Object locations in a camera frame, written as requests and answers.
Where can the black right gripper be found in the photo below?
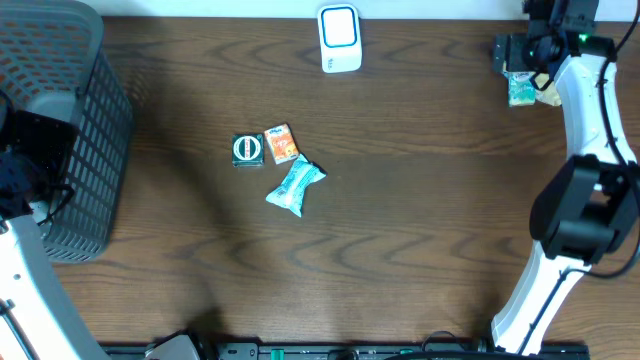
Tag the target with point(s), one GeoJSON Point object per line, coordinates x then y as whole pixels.
{"type": "Point", "coordinates": [513, 56]}

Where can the light blue tissue pack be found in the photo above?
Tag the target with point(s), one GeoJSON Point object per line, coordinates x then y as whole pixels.
{"type": "Point", "coordinates": [521, 92]}

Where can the orange Kleenex tissue pack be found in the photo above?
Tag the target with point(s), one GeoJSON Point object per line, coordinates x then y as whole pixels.
{"type": "Point", "coordinates": [281, 143]}

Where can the teal snack packet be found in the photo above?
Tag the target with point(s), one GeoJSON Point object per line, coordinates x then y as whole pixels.
{"type": "Point", "coordinates": [290, 193]}

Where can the green round-logo box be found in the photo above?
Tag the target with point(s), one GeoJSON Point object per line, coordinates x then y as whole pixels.
{"type": "Point", "coordinates": [247, 150]}

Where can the yellow snack bag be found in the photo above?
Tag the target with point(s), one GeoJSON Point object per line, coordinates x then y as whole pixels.
{"type": "Point", "coordinates": [550, 95]}

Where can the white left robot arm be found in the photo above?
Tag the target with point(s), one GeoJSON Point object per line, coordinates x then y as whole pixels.
{"type": "Point", "coordinates": [38, 319]}

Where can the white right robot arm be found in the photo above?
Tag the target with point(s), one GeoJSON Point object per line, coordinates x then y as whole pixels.
{"type": "Point", "coordinates": [592, 203]}

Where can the grey plastic basket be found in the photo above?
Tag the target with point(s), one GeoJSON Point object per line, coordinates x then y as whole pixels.
{"type": "Point", "coordinates": [53, 64]}

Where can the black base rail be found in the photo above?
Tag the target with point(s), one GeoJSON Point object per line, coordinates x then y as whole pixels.
{"type": "Point", "coordinates": [433, 350]}

